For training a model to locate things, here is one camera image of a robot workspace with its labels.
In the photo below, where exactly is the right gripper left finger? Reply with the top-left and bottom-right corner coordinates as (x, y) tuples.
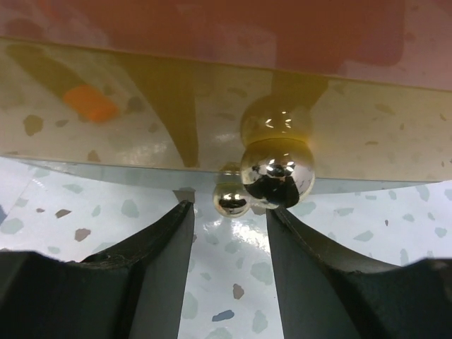
(1, 201), (194, 338)

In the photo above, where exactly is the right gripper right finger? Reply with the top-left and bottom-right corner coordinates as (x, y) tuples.
(266, 208), (451, 338)

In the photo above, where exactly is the round beige drawer organizer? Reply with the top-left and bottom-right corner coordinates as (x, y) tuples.
(1, 1), (451, 206)

